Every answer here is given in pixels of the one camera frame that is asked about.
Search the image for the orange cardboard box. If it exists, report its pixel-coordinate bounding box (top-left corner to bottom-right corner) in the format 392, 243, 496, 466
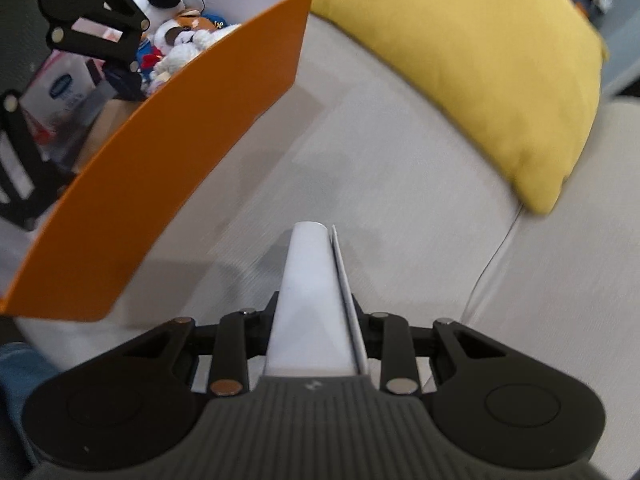
0, 0, 315, 322

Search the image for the white pack with blue label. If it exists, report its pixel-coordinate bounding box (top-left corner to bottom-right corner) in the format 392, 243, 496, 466
20, 52, 108, 163

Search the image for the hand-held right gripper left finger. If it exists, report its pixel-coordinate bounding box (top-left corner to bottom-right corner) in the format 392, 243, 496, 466
117, 292, 281, 397

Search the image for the white glasses case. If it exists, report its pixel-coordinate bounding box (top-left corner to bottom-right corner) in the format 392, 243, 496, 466
264, 221, 371, 379

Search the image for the yellow pillow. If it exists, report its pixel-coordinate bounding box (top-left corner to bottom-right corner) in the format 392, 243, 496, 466
306, 0, 609, 215

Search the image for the small brown cardboard box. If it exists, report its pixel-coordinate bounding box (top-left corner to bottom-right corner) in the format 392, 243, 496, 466
72, 97, 149, 176

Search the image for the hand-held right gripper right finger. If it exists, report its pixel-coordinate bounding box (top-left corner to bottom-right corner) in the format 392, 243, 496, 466
352, 296, 511, 395

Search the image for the brown dog plush blue outfit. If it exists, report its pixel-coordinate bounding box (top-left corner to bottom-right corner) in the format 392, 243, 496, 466
137, 7, 243, 74

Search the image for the beige fabric sofa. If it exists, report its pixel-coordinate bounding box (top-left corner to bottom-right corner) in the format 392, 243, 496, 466
0, 0, 640, 480

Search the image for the white sheep plush purple bow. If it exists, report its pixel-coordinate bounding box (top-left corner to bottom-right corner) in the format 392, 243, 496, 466
147, 27, 236, 96

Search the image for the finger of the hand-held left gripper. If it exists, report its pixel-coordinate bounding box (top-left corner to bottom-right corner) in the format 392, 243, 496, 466
47, 0, 151, 102
0, 89, 68, 233

